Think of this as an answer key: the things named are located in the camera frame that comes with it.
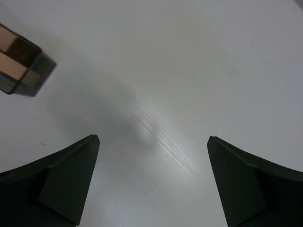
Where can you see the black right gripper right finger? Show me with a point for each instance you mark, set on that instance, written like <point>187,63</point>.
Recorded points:
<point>255,192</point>

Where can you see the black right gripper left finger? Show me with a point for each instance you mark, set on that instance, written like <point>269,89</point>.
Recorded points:
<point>51,191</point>

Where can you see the smoky transparent plastic box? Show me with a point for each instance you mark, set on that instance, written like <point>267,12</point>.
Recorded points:
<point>24,67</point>

